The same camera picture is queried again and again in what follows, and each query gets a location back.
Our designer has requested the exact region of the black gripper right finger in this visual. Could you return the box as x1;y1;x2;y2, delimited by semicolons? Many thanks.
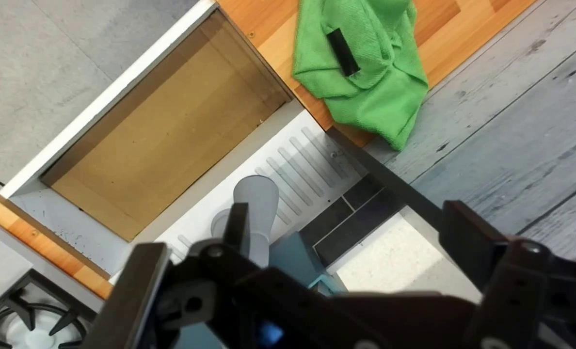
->
440;199;547;349

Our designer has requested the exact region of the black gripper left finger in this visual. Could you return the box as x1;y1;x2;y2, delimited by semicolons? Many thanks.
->
82;240;173;349

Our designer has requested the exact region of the grey toy faucet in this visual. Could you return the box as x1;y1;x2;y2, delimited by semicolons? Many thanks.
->
211;172;281;269

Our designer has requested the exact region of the wooden stove base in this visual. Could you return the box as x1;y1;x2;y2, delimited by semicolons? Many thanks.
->
0;193;116;302

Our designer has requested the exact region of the grey toy stove top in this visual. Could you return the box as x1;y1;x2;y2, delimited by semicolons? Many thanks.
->
0;220;105;349

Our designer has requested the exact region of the grey wood backsplash panel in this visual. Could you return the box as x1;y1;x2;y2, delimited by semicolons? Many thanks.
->
363;0;576;259

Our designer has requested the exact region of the white toy sink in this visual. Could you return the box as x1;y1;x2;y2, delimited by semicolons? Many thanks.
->
0;0;372;267

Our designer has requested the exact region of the teal plastic bin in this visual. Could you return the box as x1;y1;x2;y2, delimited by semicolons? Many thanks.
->
270;230;341;296

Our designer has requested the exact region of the green cloth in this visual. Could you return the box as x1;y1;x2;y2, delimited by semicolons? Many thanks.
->
291;0;431;152

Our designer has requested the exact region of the wooden countertop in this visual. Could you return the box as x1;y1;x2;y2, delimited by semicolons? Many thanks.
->
215;0;537;151

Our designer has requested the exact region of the black metal frame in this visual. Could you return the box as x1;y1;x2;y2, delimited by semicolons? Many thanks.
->
328;123;448;228

